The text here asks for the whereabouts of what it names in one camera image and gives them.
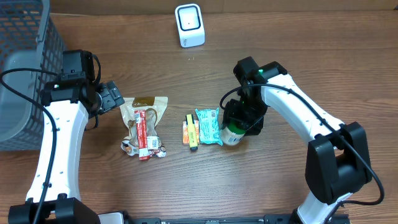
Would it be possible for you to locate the green lid jar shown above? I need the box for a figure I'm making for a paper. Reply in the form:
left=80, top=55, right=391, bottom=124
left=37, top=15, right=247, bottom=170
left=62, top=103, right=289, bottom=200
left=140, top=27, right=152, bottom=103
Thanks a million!
left=220, top=121, right=246, bottom=146

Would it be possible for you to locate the red snack bar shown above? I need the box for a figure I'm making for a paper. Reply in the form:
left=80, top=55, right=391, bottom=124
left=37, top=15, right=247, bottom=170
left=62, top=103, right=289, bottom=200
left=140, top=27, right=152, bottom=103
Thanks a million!
left=134, top=110, right=150, bottom=161

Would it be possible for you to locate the teal tissue packet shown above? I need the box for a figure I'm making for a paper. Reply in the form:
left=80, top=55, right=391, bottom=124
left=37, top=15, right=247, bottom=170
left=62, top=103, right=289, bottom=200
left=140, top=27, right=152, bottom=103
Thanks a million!
left=195, top=108, right=223, bottom=146

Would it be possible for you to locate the brown transparent snack bag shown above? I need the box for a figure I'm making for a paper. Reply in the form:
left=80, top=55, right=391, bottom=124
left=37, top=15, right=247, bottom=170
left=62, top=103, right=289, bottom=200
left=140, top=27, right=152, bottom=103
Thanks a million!
left=120, top=96, right=169, bottom=148

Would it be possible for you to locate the yellow highlighter black cap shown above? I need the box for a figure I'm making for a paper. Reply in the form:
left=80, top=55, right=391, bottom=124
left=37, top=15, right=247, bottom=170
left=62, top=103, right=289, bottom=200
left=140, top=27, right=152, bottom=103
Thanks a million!
left=186, top=114, right=198, bottom=151

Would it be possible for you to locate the orange snack packet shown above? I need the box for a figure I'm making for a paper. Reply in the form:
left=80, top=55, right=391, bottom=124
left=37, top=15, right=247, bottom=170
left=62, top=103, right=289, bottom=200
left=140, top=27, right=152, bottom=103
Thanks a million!
left=182, top=120, right=200, bottom=145

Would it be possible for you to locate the white patterned wrapper packet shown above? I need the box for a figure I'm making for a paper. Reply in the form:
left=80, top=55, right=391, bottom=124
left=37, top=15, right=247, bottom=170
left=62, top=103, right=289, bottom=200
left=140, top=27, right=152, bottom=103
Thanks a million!
left=121, top=136, right=166, bottom=157

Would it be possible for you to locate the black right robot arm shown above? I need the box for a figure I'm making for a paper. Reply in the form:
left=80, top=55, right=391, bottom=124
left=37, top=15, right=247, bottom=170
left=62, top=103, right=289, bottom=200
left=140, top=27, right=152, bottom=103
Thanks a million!
left=220, top=57, right=373, bottom=223

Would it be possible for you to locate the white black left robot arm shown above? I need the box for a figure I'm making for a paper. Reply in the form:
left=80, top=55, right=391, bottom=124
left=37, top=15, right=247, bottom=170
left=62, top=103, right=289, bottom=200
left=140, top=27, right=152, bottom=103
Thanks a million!
left=4, top=50, right=129, bottom=223

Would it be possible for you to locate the white barcode scanner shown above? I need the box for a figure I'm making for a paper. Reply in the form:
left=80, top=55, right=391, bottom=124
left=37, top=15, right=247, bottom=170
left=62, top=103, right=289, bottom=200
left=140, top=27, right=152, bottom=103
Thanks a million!
left=175, top=3, right=205, bottom=48

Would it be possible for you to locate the grey plastic mesh basket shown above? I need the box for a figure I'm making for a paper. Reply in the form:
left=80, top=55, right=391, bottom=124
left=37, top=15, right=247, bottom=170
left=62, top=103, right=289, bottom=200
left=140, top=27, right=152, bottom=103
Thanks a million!
left=1, top=0, right=67, bottom=151

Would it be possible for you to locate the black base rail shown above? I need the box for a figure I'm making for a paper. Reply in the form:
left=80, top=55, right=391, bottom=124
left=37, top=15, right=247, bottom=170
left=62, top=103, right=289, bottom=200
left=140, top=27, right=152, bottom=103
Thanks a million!
left=98, top=211, right=351, bottom=224

